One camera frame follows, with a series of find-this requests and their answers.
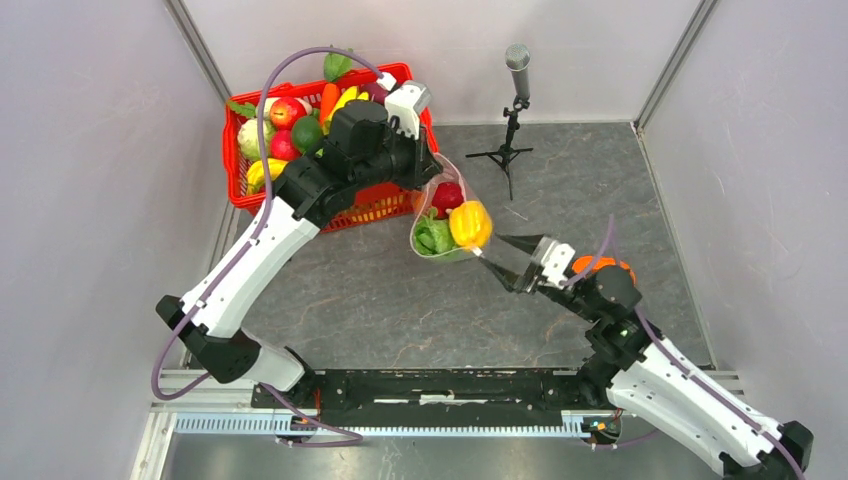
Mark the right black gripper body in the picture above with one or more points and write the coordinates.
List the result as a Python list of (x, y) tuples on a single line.
[(532, 278)]

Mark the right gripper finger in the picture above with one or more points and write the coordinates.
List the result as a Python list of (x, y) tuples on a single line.
[(511, 281), (525, 243)]

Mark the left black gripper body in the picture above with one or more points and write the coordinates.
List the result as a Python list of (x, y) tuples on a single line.
[(401, 160)]

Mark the yellow toy bell pepper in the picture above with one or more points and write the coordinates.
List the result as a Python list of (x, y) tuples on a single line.
[(470, 225)]

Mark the clear zip top bag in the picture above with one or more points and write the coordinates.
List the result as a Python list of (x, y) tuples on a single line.
[(450, 173)]

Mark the toy napa cabbage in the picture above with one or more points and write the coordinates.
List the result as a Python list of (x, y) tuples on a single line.
[(432, 240)]

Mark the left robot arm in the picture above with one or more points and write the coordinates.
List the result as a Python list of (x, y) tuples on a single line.
[(208, 319)]

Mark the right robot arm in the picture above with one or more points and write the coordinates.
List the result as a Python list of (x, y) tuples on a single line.
[(636, 368)]

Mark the orange plastic tape dispenser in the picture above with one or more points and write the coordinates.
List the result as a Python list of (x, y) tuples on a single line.
[(583, 262)]

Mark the yellow toy banana bunch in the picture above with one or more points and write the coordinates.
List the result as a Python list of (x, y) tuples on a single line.
[(349, 95)]

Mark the purple toy sweet potato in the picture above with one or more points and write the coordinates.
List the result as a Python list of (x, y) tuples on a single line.
[(373, 92)]

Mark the red plastic basket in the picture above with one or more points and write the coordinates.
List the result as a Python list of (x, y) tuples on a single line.
[(372, 204)]

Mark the dark green toy avocado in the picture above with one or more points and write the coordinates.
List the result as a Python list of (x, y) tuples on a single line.
[(306, 132)]

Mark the pink red toy apple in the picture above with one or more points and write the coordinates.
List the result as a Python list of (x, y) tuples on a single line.
[(282, 146)]

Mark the toy carrot with leaves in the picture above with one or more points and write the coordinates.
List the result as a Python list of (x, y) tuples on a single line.
[(335, 66)]

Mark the black tripod stand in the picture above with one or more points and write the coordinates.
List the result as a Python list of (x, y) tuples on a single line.
[(506, 152)]

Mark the green white toy cabbage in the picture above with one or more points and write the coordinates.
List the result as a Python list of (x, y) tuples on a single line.
[(248, 138)]

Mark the grey microphone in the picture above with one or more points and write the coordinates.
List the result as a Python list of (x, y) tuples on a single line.
[(517, 60)]

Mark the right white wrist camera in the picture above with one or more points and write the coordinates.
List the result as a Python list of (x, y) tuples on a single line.
[(554, 258)]

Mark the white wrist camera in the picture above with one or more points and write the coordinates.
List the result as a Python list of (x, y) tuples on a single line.
[(405, 101), (554, 258)]

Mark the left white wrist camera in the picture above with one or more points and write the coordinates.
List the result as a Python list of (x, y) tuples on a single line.
[(405, 101)]

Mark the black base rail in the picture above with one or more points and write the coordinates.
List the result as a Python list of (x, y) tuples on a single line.
[(465, 397)]

